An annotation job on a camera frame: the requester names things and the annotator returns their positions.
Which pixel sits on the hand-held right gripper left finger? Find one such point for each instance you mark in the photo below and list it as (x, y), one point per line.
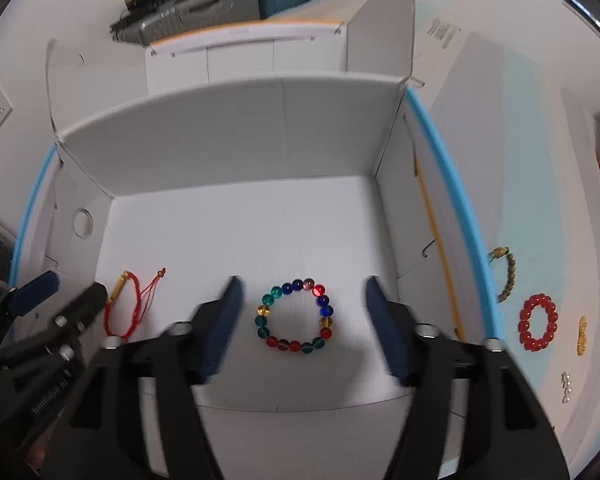
(225, 325)

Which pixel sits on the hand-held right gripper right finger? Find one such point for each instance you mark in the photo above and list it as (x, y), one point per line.
(385, 330)

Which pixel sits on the blue sky-print box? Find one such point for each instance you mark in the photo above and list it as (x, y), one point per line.
(230, 130)

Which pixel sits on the grey suitcase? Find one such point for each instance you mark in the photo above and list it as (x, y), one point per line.
(205, 7)

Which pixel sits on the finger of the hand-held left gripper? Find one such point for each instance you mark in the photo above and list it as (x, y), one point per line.
(32, 292)
(82, 307)

